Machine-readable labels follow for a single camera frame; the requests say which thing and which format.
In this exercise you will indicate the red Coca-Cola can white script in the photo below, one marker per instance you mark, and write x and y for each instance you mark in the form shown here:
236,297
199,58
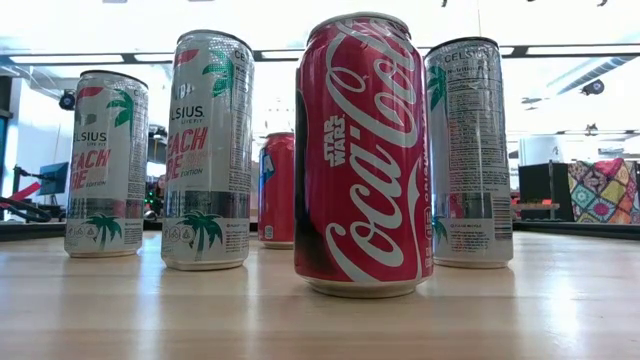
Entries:
362,165

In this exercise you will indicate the black ceiling camera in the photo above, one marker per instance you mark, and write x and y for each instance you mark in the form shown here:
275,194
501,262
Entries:
592,87
66,100

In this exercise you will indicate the colourful patchwork quilt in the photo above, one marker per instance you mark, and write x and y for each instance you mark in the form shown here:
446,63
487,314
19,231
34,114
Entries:
605,192

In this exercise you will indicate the black metal table frame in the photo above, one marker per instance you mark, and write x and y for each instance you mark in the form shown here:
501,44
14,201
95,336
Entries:
30,231

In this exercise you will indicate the black cabinet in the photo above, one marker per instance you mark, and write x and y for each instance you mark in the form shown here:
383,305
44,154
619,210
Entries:
542,190

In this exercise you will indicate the white Celsius palm can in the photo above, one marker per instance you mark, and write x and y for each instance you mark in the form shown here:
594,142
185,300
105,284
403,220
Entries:
207,150
470,150
107,165

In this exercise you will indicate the red Star Wars soda can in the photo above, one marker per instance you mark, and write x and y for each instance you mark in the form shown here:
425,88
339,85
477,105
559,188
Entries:
280,190

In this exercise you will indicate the red bar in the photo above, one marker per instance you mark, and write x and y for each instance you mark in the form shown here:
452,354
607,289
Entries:
22,192

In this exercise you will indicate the grey ceiling duct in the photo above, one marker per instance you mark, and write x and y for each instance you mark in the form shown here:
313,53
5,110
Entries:
595,72

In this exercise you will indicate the computer monitor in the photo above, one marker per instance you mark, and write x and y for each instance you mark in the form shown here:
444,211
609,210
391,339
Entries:
52,177

